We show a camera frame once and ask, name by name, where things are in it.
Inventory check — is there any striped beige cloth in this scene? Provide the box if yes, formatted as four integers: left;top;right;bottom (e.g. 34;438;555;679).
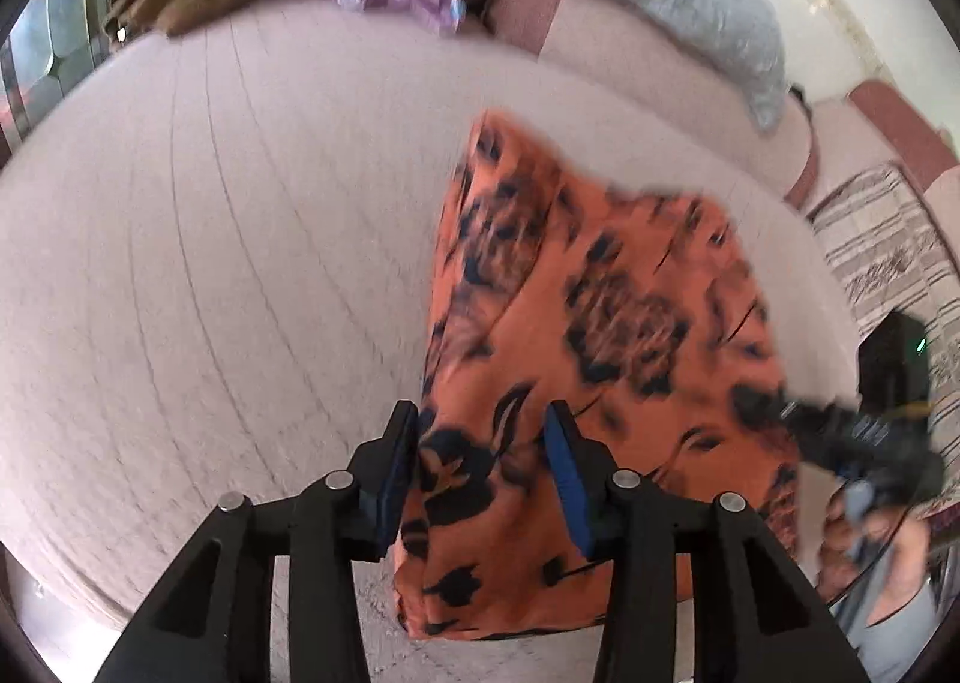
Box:
806;162;960;354

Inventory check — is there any pink pillow maroon stripe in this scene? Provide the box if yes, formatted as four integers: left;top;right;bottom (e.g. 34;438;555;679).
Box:
814;79;960;219

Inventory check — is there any person's right forearm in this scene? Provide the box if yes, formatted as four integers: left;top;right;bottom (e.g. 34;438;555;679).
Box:
817;492;938;613

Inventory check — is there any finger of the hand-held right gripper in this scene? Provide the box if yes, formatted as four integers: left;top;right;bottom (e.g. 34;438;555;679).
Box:
731;383;863;470

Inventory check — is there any pink bolster pillow maroon band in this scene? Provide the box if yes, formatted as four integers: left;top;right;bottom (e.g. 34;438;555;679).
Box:
484;0;818;204

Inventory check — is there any person's grey clothing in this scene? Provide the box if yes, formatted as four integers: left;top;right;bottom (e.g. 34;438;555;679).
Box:
832;563;946;683

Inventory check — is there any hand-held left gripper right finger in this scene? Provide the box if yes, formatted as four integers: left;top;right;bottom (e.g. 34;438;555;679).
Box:
541;399;871;683

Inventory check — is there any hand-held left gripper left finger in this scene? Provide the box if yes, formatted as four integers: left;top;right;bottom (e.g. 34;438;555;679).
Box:
94;399;419;683

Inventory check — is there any orange floral garment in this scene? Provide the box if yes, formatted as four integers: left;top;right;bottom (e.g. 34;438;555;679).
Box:
394;109;803;643

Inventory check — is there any metal window grille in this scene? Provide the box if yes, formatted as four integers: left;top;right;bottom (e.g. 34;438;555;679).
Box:
0;0;117;160

